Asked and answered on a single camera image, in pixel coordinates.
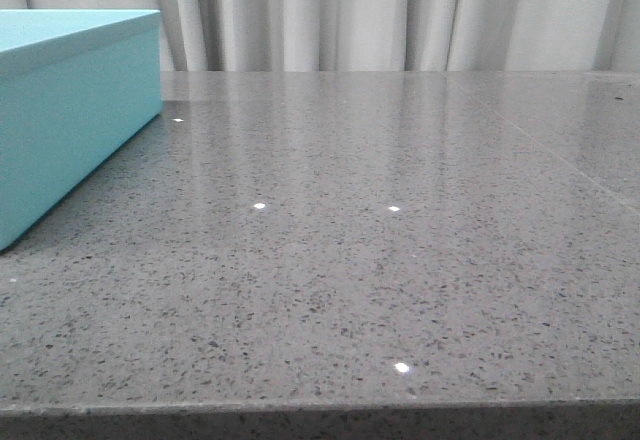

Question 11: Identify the light blue storage box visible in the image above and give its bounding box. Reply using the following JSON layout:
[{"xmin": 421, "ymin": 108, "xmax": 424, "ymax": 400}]
[{"xmin": 1, "ymin": 9, "xmax": 162, "ymax": 248}]

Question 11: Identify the white pleated curtain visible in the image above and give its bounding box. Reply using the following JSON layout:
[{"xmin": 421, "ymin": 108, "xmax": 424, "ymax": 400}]
[{"xmin": 1, "ymin": 0, "xmax": 639, "ymax": 72}]

